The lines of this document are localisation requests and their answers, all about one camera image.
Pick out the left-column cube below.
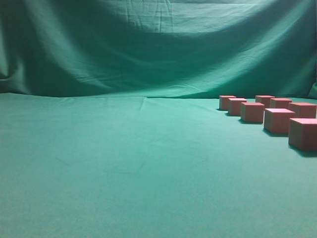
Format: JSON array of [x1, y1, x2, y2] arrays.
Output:
[[228, 98, 247, 116], [219, 95, 236, 111], [264, 108, 295, 134], [240, 102, 265, 123]]

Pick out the right-column cube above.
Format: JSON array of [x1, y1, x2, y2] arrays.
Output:
[[288, 103, 317, 119], [255, 95, 275, 108], [269, 98, 292, 109]]

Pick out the green cloth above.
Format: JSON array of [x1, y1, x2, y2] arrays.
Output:
[[0, 0, 317, 238]]

